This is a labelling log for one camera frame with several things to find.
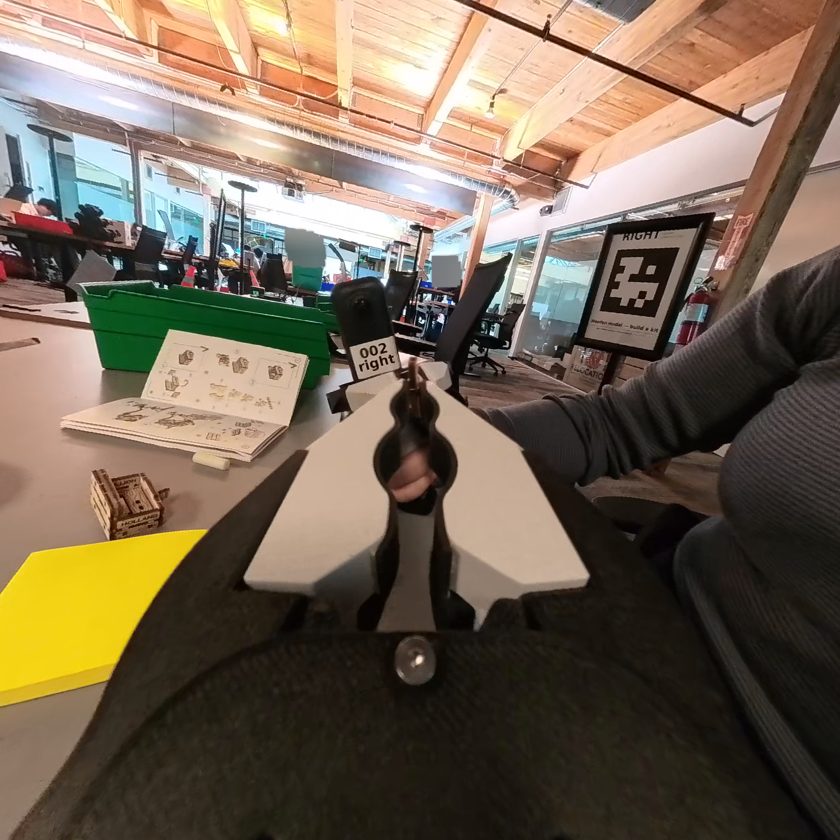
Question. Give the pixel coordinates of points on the yellow foam pad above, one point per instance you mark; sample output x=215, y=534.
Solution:
x=79, y=610

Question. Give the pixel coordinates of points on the person's torso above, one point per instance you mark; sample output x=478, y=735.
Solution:
x=774, y=590

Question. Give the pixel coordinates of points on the thin wooden model part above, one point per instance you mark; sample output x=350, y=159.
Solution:
x=413, y=384

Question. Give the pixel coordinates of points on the plywood sheet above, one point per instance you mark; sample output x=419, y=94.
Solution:
x=46, y=315

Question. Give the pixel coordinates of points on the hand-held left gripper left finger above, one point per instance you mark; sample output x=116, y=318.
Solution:
x=328, y=512

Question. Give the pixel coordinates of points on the black framed tag sign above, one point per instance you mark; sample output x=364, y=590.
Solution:
x=646, y=282

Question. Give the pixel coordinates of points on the orange traffic cone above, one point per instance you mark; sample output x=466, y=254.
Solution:
x=190, y=279

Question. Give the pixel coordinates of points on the small wooden crate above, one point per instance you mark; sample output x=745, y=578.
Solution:
x=128, y=505

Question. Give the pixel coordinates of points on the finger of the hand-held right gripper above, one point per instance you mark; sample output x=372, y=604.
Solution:
x=367, y=395
x=438, y=374

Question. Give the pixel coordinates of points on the instruction booklet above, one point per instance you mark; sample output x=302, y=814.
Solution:
x=216, y=374

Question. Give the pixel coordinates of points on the red fire extinguisher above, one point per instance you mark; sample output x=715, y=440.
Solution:
x=694, y=315

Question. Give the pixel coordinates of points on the wooden pillar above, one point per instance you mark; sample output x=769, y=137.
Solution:
x=781, y=164

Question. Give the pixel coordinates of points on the person's right forearm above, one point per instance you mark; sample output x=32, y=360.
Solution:
x=656, y=394

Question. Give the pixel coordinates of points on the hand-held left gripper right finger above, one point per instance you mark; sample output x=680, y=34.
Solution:
x=505, y=518

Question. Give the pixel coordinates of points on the cardboard box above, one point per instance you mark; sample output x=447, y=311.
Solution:
x=587, y=374

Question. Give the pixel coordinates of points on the green plastic bin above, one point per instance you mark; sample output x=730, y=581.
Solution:
x=164, y=328

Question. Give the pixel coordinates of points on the black office chair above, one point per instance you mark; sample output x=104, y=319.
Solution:
x=149, y=249
x=499, y=334
x=476, y=308

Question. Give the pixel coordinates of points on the person's right hand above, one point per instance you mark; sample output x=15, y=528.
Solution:
x=410, y=476

